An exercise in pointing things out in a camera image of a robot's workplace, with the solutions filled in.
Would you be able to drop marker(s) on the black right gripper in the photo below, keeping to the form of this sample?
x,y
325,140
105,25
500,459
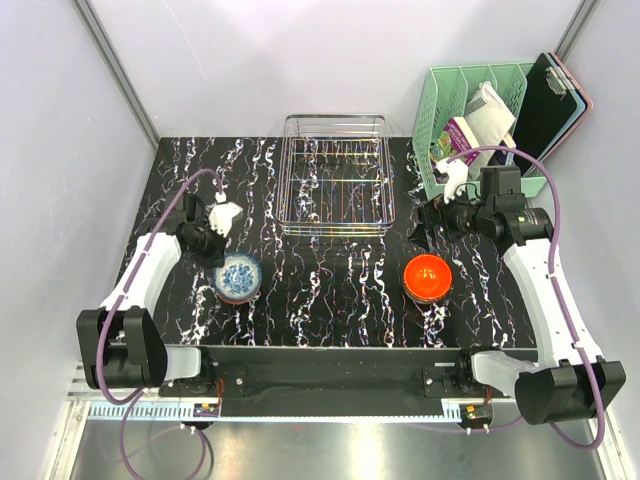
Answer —
x,y
434,212

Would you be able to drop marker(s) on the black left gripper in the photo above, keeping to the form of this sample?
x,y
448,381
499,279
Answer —
x,y
217,257

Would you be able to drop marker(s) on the blue white patterned bowl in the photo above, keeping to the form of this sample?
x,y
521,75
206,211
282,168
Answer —
x,y
238,280

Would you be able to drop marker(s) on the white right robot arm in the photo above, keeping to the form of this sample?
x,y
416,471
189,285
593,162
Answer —
x,y
571,379

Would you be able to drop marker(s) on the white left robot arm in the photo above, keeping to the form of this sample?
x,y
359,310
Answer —
x,y
119,342

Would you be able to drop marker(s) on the orange glossy bowl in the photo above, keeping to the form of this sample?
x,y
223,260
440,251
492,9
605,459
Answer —
x,y
427,278

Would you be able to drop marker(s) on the purple green book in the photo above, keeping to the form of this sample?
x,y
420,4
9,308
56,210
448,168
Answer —
x,y
455,137

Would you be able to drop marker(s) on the dark blue book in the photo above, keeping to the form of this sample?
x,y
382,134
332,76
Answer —
x,y
502,157

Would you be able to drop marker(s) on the white padded envelope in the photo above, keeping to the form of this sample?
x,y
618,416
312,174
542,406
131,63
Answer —
x,y
488,116

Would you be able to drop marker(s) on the black clipboard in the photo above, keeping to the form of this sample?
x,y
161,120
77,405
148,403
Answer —
x,y
542,114

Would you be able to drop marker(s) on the pink blue clipboards stack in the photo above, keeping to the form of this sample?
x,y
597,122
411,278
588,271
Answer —
x,y
568,90

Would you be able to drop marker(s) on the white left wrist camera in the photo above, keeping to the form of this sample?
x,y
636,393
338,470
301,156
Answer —
x,y
223,216

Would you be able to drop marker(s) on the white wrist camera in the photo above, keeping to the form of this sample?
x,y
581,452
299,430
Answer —
x,y
456,172
223,216

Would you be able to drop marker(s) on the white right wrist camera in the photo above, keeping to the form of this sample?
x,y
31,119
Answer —
x,y
456,172

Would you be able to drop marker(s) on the chrome wire dish rack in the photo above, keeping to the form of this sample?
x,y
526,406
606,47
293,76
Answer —
x,y
335,176

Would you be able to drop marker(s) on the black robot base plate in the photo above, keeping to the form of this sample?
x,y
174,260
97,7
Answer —
x,y
329,383

